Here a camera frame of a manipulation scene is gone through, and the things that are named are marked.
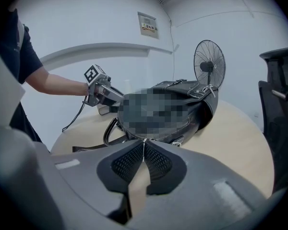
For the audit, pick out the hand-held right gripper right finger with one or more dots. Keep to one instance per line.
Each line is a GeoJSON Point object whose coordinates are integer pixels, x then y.
{"type": "Point", "coordinates": [206, 181]}

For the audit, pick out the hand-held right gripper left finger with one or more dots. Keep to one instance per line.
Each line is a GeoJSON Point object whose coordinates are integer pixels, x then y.
{"type": "Point", "coordinates": [86, 171]}

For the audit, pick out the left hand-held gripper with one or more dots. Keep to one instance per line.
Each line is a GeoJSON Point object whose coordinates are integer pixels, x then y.
{"type": "Point", "coordinates": [94, 92]}

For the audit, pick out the black leather backpack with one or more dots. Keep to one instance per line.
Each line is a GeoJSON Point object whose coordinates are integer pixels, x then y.
{"type": "Point", "coordinates": [201, 109]}

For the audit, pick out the person's left forearm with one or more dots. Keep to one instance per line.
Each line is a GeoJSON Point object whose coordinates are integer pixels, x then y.
{"type": "Point", "coordinates": [57, 84]}

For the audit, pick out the black office chair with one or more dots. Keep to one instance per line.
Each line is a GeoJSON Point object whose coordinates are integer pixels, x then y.
{"type": "Point", "coordinates": [280, 118]}

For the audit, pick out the black standing fan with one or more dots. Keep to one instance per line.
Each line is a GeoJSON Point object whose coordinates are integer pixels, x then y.
{"type": "Point", "coordinates": [210, 63]}

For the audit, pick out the person's torso in navy shirt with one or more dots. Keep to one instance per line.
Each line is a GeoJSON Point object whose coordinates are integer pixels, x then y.
{"type": "Point", "coordinates": [16, 44]}

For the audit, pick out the gray wall electrical box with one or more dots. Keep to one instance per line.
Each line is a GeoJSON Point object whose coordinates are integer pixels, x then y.
{"type": "Point", "coordinates": [148, 25]}

